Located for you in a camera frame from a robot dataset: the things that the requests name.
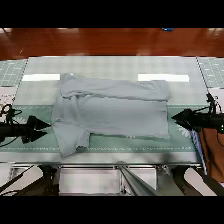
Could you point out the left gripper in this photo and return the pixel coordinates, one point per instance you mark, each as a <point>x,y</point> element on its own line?
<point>22,130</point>

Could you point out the grey T-shirt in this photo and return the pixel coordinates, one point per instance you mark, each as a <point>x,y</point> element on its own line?
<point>113,110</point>

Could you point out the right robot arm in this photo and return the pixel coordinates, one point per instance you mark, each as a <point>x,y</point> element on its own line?
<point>203,119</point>

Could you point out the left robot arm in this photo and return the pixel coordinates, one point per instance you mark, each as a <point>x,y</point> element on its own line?
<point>6,130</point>

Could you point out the white paper sheet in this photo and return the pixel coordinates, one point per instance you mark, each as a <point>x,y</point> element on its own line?
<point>6,96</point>
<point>218,96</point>

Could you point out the light blue garment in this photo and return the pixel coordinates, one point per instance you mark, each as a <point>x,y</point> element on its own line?
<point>197,143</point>

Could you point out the silver frame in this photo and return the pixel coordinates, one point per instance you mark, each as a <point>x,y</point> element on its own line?
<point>140,186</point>

